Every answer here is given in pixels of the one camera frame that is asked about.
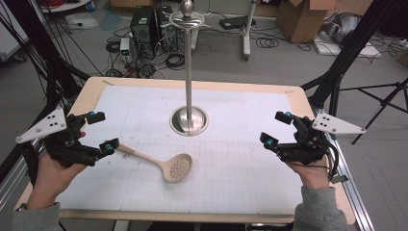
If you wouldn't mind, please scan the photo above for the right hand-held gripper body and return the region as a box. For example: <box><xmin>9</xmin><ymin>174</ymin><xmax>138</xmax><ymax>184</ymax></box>
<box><xmin>276</xmin><ymin>111</ymin><xmax>367</xmax><ymax>166</ymax></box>

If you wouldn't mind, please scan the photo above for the grey bag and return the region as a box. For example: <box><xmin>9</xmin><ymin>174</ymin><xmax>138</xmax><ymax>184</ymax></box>
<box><xmin>321</xmin><ymin>12</ymin><xmax>363</xmax><ymax>44</ymax></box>

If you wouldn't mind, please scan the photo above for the white flat board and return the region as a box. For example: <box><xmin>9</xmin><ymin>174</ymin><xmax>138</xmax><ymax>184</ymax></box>
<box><xmin>312</xmin><ymin>31</ymin><xmax>383</xmax><ymax>60</ymax></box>

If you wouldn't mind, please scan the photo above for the beige slotted spoon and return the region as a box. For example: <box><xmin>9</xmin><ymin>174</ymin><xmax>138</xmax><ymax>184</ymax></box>
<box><xmin>115</xmin><ymin>143</ymin><xmax>193</xmax><ymax>184</ymax></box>

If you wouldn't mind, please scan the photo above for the black cable coil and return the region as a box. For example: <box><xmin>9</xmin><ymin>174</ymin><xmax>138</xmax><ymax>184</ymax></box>
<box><xmin>166</xmin><ymin>53</ymin><xmax>186</xmax><ymax>69</ymax></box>
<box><xmin>255</xmin><ymin>37</ymin><xmax>280</xmax><ymax>49</ymax></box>

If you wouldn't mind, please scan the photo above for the person's grey sleeve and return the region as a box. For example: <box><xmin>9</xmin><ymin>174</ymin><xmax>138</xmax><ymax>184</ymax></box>
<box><xmin>293</xmin><ymin>186</ymin><xmax>349</xmax><ymax>231</ymax></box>
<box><xmin>13</xmin><ymin>201</ymin><xmax>63</xmax><ymax>231</ymax></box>

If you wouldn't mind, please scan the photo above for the white stand post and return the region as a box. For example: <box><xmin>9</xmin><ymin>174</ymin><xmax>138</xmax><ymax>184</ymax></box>
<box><xmin>242</xmin><ymin>0</ymin><xmax>258</xmax><ymax>62</ymax></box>

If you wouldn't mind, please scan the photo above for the aluminium table rail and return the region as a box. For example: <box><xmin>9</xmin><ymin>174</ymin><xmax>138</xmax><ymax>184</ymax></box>
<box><xmin>0</xmin><ymin>141</ymin><xmax>46</xmax><ymax>211</ymax></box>
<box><xmin>312</xmin><ymin>105</ymin><xmax>375</xmax><ymax>231</ymax></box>

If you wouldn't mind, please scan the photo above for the black computer tower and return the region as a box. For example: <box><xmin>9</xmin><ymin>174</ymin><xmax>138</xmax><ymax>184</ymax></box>
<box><xmin>156</xmin><ymin>6</ymin><xmax>179</xmax><ymax>53</ymax></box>
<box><xmin>129</xmin><ymin>5</ymin><xmax>159</xmax><ymax>61</ymax></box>

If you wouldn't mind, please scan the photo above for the cardboard box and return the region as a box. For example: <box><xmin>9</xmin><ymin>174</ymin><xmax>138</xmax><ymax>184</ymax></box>
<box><xmin>276</xmin><ymin>0</ymin><xmax>339</xmax><ymax>44</ymax></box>

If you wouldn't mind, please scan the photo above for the person's left hand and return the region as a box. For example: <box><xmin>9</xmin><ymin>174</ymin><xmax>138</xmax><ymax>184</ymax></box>
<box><xmin>27</xmin><ymin>153</ymin><xmax>89</xmax><ymax>210</ymax></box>

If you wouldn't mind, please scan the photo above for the black frame pole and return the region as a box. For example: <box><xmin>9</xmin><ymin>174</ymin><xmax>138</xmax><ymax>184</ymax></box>
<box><xmin>300</xmin><ymin>0</ymin><xmax>399</xmax><ymax>117</ymax></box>
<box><xmin>0</xmin><ymin>0</ymin><xmax>91</xmax><ymax>110</ymax></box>

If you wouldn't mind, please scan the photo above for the white round table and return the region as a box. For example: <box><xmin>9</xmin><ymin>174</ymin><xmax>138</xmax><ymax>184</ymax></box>
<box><xmin>39</xmin><ymin>0</ymin><xmax>93</xmax><ymax>14</ymax></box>

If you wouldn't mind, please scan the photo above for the grey metal clip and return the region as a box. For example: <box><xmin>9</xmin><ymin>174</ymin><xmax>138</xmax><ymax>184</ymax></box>
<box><xmin>330</xmin><ymin>174</ymin><xmax>349</xmax><ymax>185</ymax></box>

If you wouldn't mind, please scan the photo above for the person's left grey sleeve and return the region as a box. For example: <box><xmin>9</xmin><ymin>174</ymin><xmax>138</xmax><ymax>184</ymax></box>
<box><xmin>13</xmin><ymin>201</ymin><xmax>63</xmax><ymax>231</ymax></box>

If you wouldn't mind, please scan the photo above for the black tripod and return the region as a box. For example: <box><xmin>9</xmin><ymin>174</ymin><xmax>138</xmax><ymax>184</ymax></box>
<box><xmin>339</xmin><ymin>76</ymin><xmax>408</xmax><ymax>145</ymax></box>

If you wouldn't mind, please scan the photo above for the metal utensil stand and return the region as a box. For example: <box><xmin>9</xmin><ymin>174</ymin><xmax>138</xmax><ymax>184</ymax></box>
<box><xmin>161</xmin><ymin>0</ymin><xmax>210</xmax><ymax>138</ymax></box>

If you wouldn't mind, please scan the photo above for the person's right grey sleeve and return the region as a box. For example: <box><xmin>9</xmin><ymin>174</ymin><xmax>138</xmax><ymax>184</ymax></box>
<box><xmin>293</xmin><ymin>186</ymin><xmax>349</xmax><ymax>231</ymax></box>

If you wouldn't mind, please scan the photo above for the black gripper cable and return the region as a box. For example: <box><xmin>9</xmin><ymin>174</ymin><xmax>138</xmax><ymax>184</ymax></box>
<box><xmin>319</xmin><ymin>142</ymin><xmax>341</xmax><ymax>181</ymax></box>

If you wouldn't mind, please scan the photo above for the white grid mat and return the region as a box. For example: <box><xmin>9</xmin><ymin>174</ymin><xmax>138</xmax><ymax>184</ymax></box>
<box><xmin>56</xmin><ymin>85</ymin><xmax>304</xmax><ymax>216</ymax></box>

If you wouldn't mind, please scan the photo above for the person's right hand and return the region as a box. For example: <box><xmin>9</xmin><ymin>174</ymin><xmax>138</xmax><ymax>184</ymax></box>
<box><xmin>287</xmin><ymin>159</ymin><xmax>331</xmax><ymax>191</ymax></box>

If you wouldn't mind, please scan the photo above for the white cabinet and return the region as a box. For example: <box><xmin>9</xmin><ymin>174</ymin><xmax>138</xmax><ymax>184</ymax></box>
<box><xmin>0</xmin><ymin>0</ymin><xmax>31</xmax><ymax>63</ymax></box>

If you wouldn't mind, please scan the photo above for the small white power supply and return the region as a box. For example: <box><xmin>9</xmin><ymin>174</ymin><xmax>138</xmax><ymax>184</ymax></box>
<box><xmin>119</xmin><ymin>37</ymin><xmax>133</xmax><ymax>64</ymax></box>

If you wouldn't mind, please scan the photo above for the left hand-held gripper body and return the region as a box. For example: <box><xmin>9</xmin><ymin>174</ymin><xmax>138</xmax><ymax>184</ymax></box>
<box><xmin>14</xmin><ymin>107</ymin><xmax>101</xmax><ymax>167</ymax></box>

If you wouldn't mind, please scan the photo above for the flat black device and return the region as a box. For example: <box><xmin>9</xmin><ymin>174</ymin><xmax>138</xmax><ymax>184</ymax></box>
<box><xmin>218</xmin><ymin>14</ymin><xmax>257</xmax><ymax>31</ymax></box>

